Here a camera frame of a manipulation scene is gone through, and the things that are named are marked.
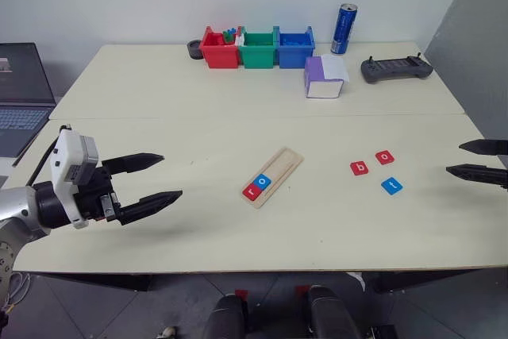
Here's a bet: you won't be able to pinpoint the red plastic bin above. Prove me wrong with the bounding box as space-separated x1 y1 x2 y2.
199 25 240 69

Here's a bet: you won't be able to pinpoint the red letter tile b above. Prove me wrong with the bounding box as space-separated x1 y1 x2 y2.
349 160 371 177

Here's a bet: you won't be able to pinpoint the dark rounded shape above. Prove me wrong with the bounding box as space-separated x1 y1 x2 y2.
303 285 360 339
202 294 249 339

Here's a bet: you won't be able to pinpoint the red letter tile r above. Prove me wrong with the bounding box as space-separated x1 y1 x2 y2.
242 183 264 202

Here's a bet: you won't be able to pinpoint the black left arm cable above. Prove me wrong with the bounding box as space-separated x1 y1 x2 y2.
33 138 60 188

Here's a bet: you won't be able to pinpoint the grey handheld controller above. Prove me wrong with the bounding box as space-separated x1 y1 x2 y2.
360 52 434 85

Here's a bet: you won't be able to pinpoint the blue letter tile o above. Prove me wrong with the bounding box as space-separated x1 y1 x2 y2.
253 174 273 192

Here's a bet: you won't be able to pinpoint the small coloured toy bricks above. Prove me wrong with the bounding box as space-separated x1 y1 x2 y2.
221 27 244 47

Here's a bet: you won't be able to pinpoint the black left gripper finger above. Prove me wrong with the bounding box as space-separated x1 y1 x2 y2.
118 190 183 225
102 152 164 175

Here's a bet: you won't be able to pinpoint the blue plastic bin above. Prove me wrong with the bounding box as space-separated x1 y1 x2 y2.
273 25 316 69

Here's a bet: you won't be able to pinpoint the green plastic bin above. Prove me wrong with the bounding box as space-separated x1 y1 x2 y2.
237 25 277 69

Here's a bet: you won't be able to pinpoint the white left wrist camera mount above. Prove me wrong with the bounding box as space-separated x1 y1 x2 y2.
50 126 99 229

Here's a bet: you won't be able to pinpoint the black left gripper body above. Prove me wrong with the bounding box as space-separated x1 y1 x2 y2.
74 163 123 224

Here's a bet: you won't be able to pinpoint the black table frame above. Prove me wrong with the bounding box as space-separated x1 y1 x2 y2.
27 270 477 295

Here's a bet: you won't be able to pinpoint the black round dish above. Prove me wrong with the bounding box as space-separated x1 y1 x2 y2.
187 39 206 60

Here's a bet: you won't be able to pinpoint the blue letter tile t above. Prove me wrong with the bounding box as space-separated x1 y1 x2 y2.
380 177 404 196

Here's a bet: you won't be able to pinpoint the dark grey laptop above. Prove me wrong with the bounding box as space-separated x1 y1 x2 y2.
0 42 57 157

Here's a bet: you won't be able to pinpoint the purple and white box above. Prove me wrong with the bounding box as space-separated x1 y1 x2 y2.
304 54 345 100

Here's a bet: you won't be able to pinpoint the blue drink can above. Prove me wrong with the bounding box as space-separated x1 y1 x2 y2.
330 2 360 56

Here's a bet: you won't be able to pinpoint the white floor cables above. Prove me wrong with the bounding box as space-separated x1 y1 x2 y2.
7 271 32 308

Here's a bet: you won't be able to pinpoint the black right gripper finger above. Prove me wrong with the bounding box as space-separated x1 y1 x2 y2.
445 163 508 191
459 138 508 156

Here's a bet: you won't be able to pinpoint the wooden letter tray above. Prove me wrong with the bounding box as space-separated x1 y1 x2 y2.
241 147 305 210

